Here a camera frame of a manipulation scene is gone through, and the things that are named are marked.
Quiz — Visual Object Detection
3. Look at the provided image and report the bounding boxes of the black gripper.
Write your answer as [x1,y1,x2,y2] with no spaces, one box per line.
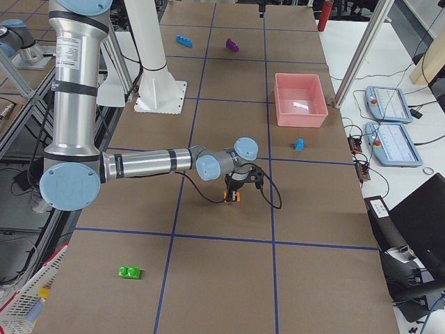
[225,168,251,202]

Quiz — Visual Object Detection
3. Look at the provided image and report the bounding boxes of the orange toy block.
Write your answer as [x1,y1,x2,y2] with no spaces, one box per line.
[224,191,236,202]

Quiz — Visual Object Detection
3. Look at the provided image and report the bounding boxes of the small blue toy block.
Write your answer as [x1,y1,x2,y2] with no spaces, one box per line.
[294,138,305,151]

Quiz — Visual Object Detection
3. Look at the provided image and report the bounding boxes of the purple toy block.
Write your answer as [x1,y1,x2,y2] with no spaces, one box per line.
[225,38,239,52]

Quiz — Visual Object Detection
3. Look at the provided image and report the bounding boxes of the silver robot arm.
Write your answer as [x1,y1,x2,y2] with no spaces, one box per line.
[39,1,259,212]

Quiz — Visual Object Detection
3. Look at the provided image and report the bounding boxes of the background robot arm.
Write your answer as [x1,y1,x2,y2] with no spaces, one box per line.
[1,19,56,70]

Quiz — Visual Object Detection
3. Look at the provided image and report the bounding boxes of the pink plastic box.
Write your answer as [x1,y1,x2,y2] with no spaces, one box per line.
[274,73,328,128]

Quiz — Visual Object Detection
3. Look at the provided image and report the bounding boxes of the green toy block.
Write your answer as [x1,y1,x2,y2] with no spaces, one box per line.
[118,266,141,279]

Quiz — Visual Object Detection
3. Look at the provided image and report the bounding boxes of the orange black usb hub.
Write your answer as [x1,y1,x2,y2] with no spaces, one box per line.
[348,136,371,184]

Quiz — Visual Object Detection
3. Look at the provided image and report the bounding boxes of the long blue toy block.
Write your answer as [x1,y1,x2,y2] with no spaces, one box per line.
[175,35,193,48]

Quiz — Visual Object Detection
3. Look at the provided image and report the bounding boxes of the lower blue teach pendant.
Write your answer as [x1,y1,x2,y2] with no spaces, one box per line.
[365,122,423,167]

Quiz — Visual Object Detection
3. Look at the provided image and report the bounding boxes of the blue teach pendant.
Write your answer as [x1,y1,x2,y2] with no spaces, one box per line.
[365,86,413,124]
[365,122,423,167]

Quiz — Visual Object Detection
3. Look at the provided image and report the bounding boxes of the upper blue teach pendant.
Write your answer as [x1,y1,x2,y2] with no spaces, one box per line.
[365,86,413,124]

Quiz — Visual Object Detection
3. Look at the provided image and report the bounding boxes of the red bottle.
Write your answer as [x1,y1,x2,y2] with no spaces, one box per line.
[317,0,334,32]

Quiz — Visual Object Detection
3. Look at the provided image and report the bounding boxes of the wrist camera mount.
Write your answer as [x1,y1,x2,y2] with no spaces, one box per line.
[250,166,264,191]

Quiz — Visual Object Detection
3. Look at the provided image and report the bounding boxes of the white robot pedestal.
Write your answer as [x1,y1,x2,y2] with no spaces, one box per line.
[124,0,187,115]

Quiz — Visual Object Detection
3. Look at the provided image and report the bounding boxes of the aluminium frame post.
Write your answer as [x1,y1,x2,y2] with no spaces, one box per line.
[332,0,395,109]

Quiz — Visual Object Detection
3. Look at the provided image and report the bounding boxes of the white wire basket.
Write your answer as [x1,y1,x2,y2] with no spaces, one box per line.
[1,244,68,333]

